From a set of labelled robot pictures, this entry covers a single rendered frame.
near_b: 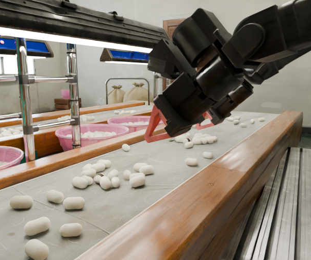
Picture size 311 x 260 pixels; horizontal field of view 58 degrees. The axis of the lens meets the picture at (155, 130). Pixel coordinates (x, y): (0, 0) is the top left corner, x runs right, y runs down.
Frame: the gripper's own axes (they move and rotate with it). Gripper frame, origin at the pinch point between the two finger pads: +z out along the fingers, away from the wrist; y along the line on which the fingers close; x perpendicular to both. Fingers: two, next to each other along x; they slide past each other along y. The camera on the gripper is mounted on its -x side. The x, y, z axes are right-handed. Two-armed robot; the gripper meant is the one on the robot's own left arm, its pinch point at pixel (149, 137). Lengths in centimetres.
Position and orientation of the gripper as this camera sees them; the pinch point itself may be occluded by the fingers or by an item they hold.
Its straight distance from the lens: 52.3
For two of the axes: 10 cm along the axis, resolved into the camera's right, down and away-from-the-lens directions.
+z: -6.5, 5.6, 5.2
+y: -5.3, 1.6, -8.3
